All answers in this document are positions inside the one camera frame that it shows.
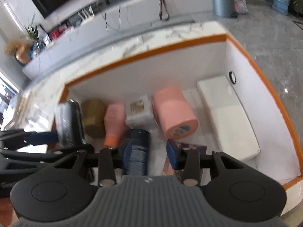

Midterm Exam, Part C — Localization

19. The plaid glasses case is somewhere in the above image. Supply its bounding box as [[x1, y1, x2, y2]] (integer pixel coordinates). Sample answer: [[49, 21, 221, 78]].
[[54, 100, 85, 148]]

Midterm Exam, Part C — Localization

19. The dark blue bottle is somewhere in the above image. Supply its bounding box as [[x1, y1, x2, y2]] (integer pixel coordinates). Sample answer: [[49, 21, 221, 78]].
[[122, 129, 151, 176]]

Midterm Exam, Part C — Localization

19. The illustrated card box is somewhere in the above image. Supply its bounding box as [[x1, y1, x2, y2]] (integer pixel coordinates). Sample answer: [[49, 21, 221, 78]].
[[162, 139, 207, 183]]

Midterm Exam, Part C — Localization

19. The pink lotion bottle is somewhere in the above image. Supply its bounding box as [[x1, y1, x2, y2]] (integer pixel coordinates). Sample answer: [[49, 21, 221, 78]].
[[104, 103, 129, 148]]

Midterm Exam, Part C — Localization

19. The brown cardboard box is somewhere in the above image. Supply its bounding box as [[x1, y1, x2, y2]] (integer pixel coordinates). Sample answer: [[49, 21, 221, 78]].
[[81, 98, 107, 139]]

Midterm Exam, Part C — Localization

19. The clear acrylic cube box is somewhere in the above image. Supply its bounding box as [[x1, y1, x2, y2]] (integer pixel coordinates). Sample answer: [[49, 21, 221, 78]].
[[125, 95, 158, 130]]

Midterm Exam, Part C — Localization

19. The pink cylinder roll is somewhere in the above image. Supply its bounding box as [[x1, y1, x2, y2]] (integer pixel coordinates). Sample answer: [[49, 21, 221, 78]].
[[154, 87, 198, 139]]

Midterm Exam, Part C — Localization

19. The white rectangular case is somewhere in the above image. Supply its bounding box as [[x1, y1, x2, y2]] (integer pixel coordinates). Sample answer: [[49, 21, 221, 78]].
[[197, 76, 261, 161]]

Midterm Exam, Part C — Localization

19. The person's hand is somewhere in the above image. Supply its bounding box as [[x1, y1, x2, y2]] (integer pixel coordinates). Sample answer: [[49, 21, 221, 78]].
[[0, 198, 17, 226]]

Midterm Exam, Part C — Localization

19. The orange cardboard box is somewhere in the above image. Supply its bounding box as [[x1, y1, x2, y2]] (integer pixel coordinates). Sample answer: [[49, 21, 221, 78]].
[[59, 32, 302, 213]]

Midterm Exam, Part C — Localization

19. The copper vase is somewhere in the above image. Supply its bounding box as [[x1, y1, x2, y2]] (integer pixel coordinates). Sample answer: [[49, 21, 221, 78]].
[[15, 44, 31, 65]]

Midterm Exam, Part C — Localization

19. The marble tv console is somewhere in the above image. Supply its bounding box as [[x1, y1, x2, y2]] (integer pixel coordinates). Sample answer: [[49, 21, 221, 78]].
[[23, 0, 213, 79]]

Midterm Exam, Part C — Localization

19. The red box on console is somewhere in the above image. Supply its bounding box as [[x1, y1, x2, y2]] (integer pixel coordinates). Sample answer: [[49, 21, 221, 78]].
[[49, 29, 61, 41]]

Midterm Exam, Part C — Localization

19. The green potted plant left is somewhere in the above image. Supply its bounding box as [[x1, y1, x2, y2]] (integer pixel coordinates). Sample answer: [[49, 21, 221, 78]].
[[24, 14, 41, 47]]

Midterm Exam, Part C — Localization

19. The white wifi router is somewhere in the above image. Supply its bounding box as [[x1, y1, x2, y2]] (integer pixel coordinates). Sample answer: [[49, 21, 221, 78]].
[[77, 5, 95, 23]]

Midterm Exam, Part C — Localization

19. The striped small bag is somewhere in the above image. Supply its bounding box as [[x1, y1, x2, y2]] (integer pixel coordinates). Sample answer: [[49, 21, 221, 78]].
[[234, 0, 248, 14]]

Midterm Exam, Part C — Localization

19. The blue water jug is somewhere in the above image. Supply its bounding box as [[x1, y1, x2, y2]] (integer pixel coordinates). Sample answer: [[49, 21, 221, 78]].
[[272, 0, 290, 15]]

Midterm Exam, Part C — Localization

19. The black cable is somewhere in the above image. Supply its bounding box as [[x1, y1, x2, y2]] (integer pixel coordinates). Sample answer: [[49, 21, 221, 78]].
[[100, 4, 123, 32]]

